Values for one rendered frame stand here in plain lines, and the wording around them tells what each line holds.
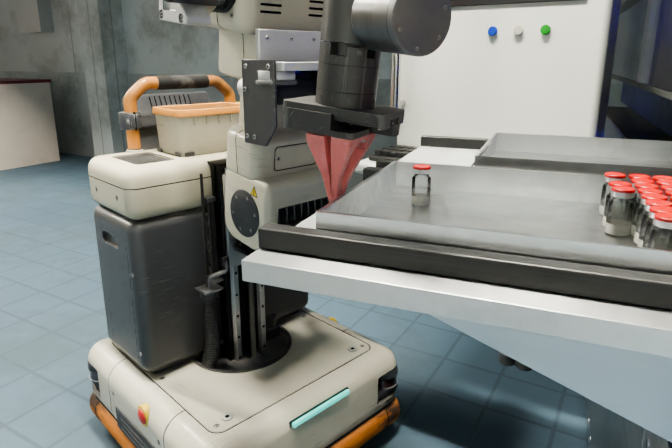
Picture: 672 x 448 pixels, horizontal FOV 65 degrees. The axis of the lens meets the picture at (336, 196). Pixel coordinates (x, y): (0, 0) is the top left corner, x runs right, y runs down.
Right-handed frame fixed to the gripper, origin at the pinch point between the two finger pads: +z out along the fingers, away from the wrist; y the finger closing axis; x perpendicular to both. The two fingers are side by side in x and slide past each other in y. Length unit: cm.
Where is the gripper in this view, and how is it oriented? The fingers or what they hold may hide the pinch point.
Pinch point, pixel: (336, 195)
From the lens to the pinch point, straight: 52.7
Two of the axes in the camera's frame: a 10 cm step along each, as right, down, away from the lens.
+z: -0.9, 9.5, 2.9
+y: 9.1, 2.0, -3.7
